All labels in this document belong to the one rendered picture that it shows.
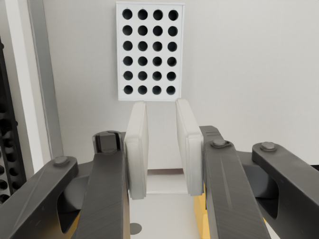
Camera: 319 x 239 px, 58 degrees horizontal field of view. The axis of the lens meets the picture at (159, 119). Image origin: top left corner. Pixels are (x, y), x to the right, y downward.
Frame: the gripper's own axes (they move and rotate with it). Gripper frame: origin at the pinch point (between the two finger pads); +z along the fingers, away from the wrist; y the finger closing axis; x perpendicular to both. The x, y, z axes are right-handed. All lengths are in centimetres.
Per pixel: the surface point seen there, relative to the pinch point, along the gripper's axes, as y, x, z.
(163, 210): -0.6, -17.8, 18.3
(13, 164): -17.4, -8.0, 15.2
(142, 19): -1.7, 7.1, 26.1
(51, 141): -12.5, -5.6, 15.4
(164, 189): -0.3, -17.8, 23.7
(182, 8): 3.5, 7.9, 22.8
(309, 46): 21.4, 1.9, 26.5
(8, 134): -17.1, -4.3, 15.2
